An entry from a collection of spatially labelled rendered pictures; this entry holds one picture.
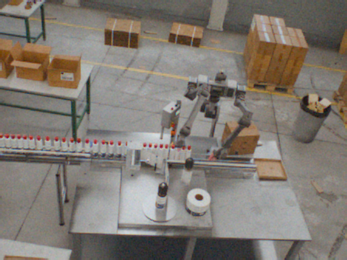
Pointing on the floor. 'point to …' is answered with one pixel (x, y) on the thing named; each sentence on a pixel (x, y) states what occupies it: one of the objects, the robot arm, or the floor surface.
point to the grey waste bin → (306, 127)
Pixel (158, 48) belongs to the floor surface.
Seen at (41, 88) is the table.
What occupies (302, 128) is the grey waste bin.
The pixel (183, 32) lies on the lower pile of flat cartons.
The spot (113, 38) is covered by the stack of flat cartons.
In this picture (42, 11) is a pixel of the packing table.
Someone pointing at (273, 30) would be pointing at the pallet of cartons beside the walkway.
